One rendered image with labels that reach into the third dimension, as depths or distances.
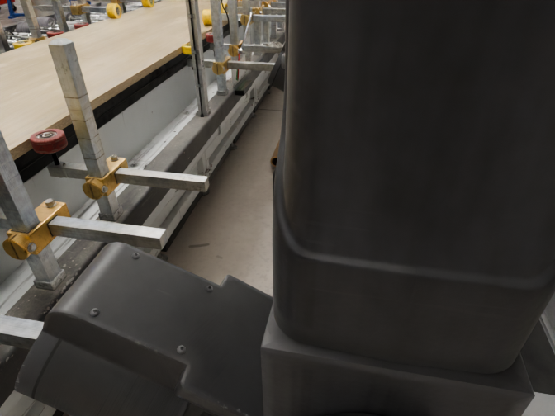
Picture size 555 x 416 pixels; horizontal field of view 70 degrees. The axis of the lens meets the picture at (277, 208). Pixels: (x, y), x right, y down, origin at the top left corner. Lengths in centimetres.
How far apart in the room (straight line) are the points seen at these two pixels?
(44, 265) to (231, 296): 80
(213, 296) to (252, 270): 176
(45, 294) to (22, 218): 19
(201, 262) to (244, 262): 21
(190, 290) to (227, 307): 2
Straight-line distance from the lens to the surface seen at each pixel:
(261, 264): 195
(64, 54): 97
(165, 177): 104
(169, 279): 16
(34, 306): 97
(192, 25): 162
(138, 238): 82
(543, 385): 39
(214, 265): 197
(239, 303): 16
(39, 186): 124
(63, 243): 125
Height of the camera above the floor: 133
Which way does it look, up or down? 35 degrees down
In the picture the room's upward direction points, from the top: straight up
